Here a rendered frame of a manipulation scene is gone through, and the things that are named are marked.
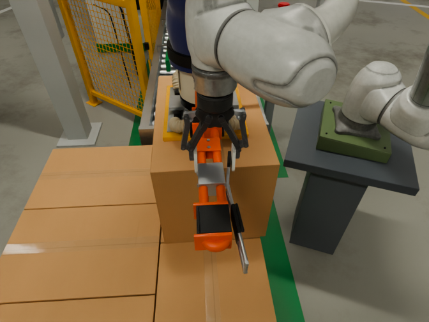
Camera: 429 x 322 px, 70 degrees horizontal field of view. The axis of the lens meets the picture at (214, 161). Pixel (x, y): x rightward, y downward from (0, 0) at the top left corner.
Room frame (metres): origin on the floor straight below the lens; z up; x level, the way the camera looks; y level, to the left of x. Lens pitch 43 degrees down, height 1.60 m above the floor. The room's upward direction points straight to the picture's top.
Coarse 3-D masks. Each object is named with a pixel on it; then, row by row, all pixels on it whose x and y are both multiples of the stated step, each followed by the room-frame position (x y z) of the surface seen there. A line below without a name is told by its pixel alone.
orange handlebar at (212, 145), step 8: (216, 136) 0.64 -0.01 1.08; (200, 144) 0.60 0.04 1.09; (208, 144) 0.60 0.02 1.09; (216, 144) 0.60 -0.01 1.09; (200, 152) 0.58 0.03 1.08; (208, 152) 0.60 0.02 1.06; (216, 152) 0.58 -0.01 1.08; (200, 160) 0.55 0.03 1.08; (216, 160) 0.55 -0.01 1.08; (200, 192) 0.45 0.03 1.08; (216, 192) 0.45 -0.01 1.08; (224, 192) 0.45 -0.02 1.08; (200, 200) 0.42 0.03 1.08; (208, 200) 0.43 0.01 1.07; (224, 200) 0.42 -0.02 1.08; (208, 240) 0.32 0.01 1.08; (224, 240) 0.32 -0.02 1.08; (208, 248) 0.31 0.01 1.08; (216, 248) 0.31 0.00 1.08; (224, 248) 0.31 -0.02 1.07
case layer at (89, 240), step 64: (64, 192) 0.91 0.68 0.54; (128, 192) 0.91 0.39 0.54; (64, 256) 0.59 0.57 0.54; (128, 256) 0.59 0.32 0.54; (192, 256) 0.59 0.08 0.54; (256, 256) 0.59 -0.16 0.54; (0, 320) 0.36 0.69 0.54; (64, 320) 0.36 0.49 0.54; (128, 320) 0.36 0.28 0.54; (192, 320) 0.36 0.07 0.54; (256, 320) 0.36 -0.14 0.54
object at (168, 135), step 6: (168, 90) 1.08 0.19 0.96; (174, 90) 1.07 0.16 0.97; (168, 96) 1.04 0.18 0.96; (168, 102) 0.99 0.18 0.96; (168, 108) 0.96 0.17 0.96; (168, 114) 0.91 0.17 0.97; (174, 114) 0.88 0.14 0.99; (180, 114) 0.88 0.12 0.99; (168, 120) 0.87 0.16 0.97; (168, 126) 0.84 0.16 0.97; (168, 132) 0.81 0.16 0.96; (174, 132) 0.81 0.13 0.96; (162, 138) 0.79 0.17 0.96; (168, 138) 0.79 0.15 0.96; (174, 138) 0.79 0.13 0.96; (180, 138) 0.79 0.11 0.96
